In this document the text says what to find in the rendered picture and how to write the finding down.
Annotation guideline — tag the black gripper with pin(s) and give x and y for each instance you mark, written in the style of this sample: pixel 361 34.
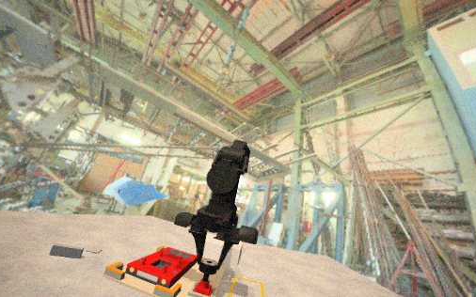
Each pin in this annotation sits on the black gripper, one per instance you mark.
pixel 245 234

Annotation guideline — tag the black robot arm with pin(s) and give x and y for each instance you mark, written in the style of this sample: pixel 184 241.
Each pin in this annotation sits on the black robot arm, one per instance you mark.
pixel 223 179

